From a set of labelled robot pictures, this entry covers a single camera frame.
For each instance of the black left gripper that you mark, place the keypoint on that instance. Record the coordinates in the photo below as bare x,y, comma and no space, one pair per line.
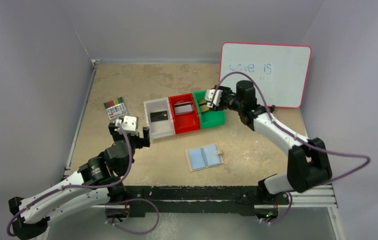
131,138

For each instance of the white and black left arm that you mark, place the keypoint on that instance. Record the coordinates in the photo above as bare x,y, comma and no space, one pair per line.
98,181

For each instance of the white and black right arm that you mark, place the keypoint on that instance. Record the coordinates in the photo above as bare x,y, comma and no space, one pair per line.
307,167

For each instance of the black card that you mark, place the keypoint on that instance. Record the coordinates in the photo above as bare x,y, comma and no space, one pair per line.
159,116

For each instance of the white card with stripe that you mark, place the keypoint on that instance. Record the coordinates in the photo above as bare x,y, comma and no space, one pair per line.
182,108

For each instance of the white plastic bin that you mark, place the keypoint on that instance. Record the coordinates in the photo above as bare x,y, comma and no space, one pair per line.
159,129

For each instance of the green plastic bin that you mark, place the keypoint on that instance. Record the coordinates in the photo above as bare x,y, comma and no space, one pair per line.
210,118

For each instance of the pack of coloured markers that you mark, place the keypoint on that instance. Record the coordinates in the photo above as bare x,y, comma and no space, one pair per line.
115,108

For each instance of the pink framed whiteboard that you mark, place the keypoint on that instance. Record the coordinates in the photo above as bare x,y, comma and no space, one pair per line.
280,71

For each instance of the red plastic bin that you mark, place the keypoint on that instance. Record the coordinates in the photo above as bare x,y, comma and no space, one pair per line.
185,122

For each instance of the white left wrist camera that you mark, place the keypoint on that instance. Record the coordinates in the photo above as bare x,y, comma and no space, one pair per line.
127,125

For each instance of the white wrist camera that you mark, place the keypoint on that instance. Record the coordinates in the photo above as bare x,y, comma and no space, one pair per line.
127,125
213,97

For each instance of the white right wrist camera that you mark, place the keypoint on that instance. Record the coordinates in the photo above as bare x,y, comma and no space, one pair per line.
213,97

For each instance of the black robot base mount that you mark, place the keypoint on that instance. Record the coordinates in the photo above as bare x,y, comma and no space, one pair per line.
139,207

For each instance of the aluminium frame rail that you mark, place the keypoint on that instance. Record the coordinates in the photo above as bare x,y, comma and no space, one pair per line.
322,196

